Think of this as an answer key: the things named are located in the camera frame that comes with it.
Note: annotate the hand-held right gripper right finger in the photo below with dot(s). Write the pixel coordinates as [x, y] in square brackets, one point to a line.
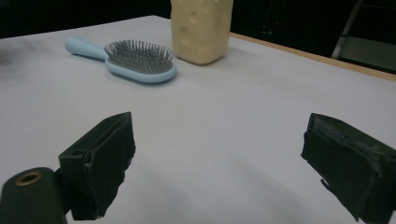
[348, 161]

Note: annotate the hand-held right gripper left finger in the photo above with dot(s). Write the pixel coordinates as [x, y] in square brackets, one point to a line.
[99, 161]

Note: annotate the light blue hairbrush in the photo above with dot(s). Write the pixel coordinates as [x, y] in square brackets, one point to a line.
[141, 63]

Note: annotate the grey metal stand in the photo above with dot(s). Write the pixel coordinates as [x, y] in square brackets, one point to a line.
[364, 46]

